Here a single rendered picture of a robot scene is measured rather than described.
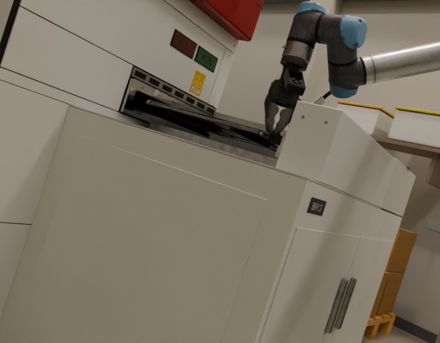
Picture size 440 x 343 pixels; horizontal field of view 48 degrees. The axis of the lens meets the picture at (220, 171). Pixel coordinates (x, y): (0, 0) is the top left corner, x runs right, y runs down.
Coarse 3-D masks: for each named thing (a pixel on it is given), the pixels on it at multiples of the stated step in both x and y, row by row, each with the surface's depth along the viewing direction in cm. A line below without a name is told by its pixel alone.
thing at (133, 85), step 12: (132, 84) 132; (144, 84) 136; (132, 96) 133; (156, 96) 141; (168, 96) 146; (120, 108) 133; (132, 108) 135; (192, 108) 157; (144, 120) 140; (156, 120) 144; (192, 132) 161
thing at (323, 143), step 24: (312, 120) 94; (336, 120) 92; (288, 144) 96; (312, 144) 94; (336, 144) 94; (360, 144) 107; (288, 168) 95; (312, 168) 93; (336, 168) 98; (360, 168) 112; (384, 168) 130; (360, 192) 117; (384, 192) 137
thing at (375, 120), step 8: (344, 104) 423; (352, 104) 416; (360, 104) 410; (352, 112) 415; (360, 112) 409; (368, 112) 404; (376, 112) 399; (384, 112) 406; (360, 120) 408; (368, 120) 402; (376, 120) 399; (384, 120) 406; (392, 120) 415; (368, 128) 401; (376, 128) 400; (384, 128) 409; (384, 136) 412
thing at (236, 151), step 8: (152, 128) 140; (160, 128) 138; (168, 128) 137; (176, 136) 135; (184, 136) 134; (192, 136) 133; (200, 136) 132; (200, 144) 131; (208, 144) 130; (216, 144) 129; (224, 144) 127; (232, 152) 126; (240, 152) 125; (248, 152) 124; (256, 160) 122; (264, 160) 121; (272, 160) 120
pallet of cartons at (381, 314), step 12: (396, 240) 339; (408, 240) 357; (396, 252) 344; (408, 252) 364; (396, 264) 351; (384, 276) 331; (396, 276) 355; (384, 288) 338; (396, 288) 364; (384, 300) 345; (372, 312) 331; (384, 312) 354; (372, 324) 327; (384, 324) 364; (372, 336) 335
